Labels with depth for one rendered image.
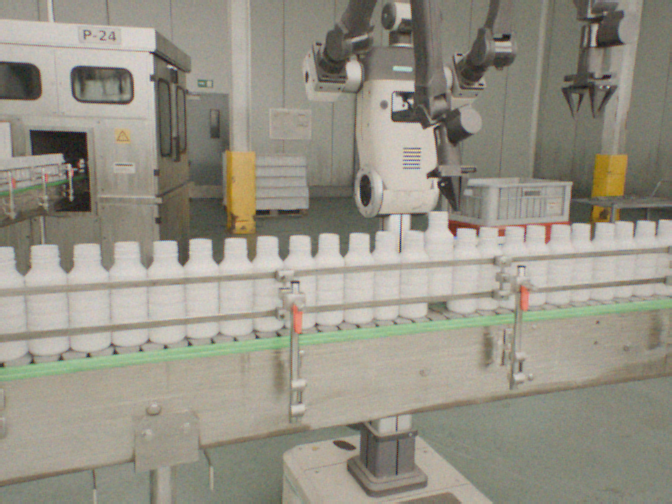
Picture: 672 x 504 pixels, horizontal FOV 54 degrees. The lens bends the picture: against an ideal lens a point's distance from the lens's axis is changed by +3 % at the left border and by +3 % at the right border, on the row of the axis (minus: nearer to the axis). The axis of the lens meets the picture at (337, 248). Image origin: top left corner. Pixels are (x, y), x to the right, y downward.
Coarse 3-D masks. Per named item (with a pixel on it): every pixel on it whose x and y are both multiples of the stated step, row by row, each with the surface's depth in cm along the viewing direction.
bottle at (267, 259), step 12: (264, 240) 111; (276, 240) 112; (264, 252) 111; (276, 252) 112; (264, 264) 111; (276, 264) 112; (264, 288) 111; (276, 288) 112; (264, 300) 112; (276, 300) 112; (264, 324) 112; (276, 324) 113
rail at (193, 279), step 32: (512, 256) 129; (544, 256) 132; (576, 256) 135; (0, 288) 95; (32, 288) 96; (64, 288) 98; (96, 288) 100; (128, 288) 101; (544, 288) 133; (576, 288) 136; (160, 320) 104; (192, 320) 106; (224, 320) 108
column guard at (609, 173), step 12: (600, 156) 1039; (612, 156) 1021; (624, 156) 1029; (600, 168) 1040; (612, 168) 1025; (624, 168) 1034; (600, 180) 1041; (612, 180) 1029; (624, 180) 1038; (600, 192) 1042; (612, 192) 1033; (600, 216) 1046
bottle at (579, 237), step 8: (576, 224) 141; (584, 224) 140; (576, 232) 138; (584, 232) 138; (576, 240) 138; (584, 240) 138; (576, 248) 137; (584, 248) 137; (592, 248) 138; (576, 264) 138; (584, 264) 138; (576, 272) 138; (584, 272) 138; (576, 280) 138; (584, 280) 138; (576, 296) 139; (584, 296) 139
